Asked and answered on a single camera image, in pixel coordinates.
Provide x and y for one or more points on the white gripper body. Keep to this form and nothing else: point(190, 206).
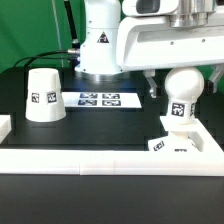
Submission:
point(151, 43)

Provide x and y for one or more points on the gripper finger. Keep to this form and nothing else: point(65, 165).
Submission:
point(149, 75)
point(214, 78)

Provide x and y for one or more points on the white lamp bulb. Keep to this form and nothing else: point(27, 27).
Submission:
point(183, 87)

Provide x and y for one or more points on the white lamp base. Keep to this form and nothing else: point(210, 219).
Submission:
point(173, 142)

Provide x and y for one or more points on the white lamp shade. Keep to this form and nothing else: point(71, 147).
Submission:
point(44, 99)

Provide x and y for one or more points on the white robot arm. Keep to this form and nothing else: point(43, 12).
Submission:
point(103, 17)

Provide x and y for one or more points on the white marker sheet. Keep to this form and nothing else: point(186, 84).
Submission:
point(101, 100)

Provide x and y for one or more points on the white L-shaped fence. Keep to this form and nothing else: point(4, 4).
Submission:
point(206, 160)

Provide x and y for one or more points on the white block at left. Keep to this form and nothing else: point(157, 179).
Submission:
point(5, 126)

